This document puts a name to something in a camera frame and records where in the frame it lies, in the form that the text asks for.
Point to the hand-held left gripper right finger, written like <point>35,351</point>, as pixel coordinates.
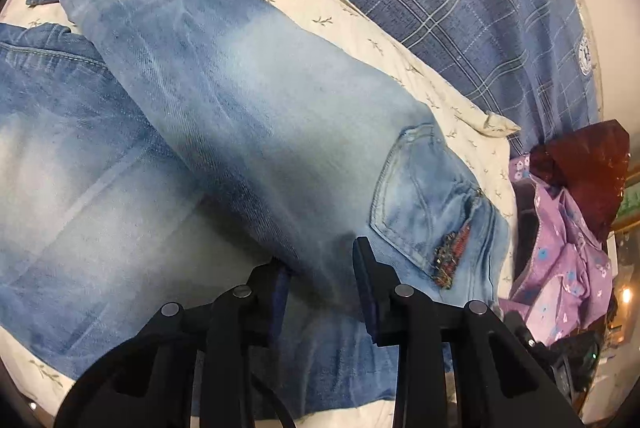
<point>367,290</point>

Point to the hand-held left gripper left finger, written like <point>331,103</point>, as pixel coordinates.
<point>279,293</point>

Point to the blue denim pants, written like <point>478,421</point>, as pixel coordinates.
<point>250,108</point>

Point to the purple floral garment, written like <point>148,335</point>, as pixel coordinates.
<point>560,258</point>

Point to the dark red cloth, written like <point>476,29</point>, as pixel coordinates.
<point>595,168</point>

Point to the cream leaf-print blanket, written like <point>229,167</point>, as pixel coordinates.
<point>350,23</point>

